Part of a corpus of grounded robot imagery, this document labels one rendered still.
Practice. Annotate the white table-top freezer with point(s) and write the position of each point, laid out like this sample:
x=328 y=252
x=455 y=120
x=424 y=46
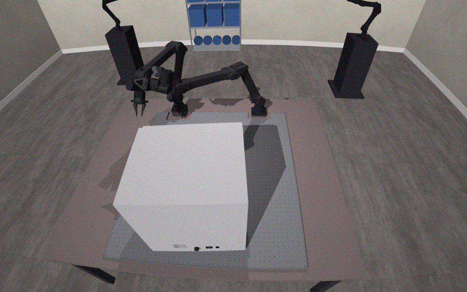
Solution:
x=184 y=187

